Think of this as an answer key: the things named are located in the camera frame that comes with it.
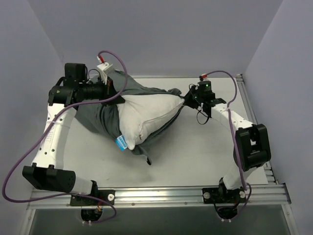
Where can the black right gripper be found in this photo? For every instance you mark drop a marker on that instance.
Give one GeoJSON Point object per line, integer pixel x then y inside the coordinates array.
{"type": "Point", "coordinates": [192, 100]}

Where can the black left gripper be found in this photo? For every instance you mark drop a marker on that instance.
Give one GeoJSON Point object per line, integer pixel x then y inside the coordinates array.
{"type": "Point", "coordinates": [109, 87]}

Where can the zebra print pillowcase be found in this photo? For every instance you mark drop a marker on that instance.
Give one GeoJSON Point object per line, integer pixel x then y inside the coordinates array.
{"type": "Point", "coordinates": [103, 119]}

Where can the white pillow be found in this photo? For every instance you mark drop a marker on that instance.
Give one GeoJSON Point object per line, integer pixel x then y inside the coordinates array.
{"type": "Point", "coordinates": [142, 115]}

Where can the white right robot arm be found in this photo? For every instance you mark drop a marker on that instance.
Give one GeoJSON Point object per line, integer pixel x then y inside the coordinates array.
{"type": "Point", "coordinates": [251, 143]}

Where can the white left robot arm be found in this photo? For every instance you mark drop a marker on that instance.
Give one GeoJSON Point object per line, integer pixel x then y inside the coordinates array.
{"type": "Point", "coordinates": [47, 170]}

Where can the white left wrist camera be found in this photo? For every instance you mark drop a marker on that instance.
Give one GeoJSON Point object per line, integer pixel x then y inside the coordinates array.
{"type": "Point", "coordinates": [105, 69]}

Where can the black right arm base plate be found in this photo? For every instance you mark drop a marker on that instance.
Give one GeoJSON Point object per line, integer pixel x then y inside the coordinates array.
{"type": "Point", "coordinates": [223, 196]}

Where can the aluminium right side rail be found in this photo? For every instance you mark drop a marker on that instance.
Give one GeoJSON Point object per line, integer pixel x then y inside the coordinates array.
{"type": "Point", "coordinates": [244, 108]}

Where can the aluminium rail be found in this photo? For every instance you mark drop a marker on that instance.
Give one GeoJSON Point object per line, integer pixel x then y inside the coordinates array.
{"type": "Point", "coordinates": [244, 108]}
{"type": "Point", "coordinates": [170, 197]}

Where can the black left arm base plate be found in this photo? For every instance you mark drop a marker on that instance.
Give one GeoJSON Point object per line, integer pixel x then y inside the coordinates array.
{"type": "Point", "coordinates": [102, 197]}

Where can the aluminium front rail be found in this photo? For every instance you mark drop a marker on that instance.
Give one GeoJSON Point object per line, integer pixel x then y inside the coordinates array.
{"type": "Point", "coordinates": [170, 197]}

